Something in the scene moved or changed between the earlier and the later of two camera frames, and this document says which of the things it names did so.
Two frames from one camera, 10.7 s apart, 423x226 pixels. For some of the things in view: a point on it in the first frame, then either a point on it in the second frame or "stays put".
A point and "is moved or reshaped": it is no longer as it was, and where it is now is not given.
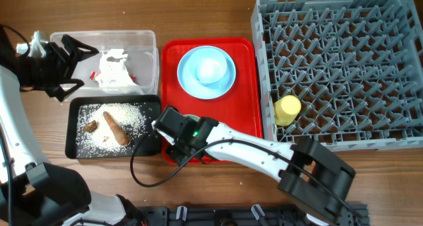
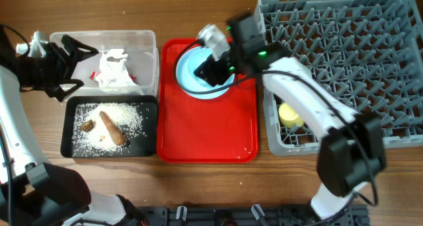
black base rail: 242,215 stays put
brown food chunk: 91,126 is moved or reshaped
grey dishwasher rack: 353,58 stays put
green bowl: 193,116 to 306,71
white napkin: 114,73 stays put
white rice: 131,117 is moved or reshaped
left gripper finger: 59,94 stays put
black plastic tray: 110,127 stays put
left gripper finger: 76,49 stays put
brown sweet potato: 119,132 is moved or reshaped
